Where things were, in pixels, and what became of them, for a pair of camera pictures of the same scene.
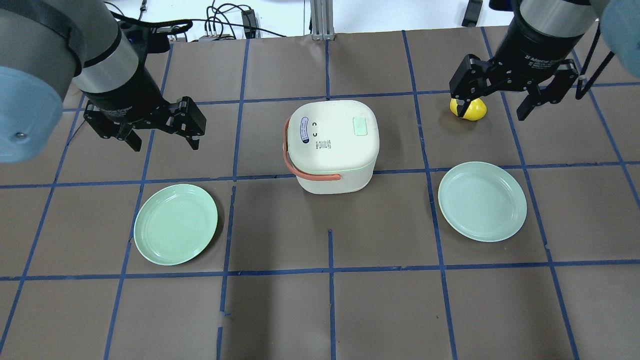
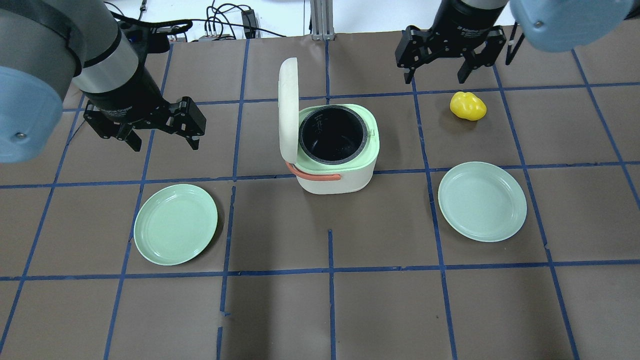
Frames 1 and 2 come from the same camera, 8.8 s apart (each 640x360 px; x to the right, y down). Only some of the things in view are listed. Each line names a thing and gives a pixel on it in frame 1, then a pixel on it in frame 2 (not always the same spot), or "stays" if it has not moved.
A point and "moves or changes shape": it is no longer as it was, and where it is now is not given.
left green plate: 174,224 stays
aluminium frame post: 322,15 stays
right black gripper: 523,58 to 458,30
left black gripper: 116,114 stays
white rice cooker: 331,146 moves or changes shape
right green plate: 482,202 stays
